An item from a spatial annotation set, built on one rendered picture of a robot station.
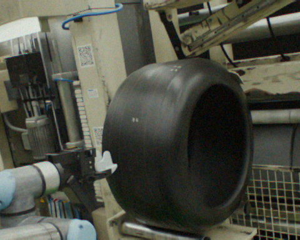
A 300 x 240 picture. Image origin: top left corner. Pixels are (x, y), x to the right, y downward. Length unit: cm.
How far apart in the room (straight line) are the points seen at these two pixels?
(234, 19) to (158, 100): 54
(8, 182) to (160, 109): 47
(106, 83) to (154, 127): 38
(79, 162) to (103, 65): 55
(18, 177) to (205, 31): 100
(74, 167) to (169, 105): 32
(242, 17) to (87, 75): 58
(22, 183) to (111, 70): 71
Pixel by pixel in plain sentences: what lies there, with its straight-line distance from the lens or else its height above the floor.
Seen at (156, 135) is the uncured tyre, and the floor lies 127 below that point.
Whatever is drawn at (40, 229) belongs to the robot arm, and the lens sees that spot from 75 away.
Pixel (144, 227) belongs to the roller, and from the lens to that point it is 141.
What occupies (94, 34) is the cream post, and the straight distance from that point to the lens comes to 143.
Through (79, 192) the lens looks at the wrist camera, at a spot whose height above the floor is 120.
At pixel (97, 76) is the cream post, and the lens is 144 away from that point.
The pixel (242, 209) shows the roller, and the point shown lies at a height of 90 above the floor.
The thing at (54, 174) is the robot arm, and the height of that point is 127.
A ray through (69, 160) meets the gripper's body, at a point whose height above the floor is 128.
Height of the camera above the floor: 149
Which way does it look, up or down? 14 degrees down
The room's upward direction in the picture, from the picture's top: 10 degrees counter-clockwise
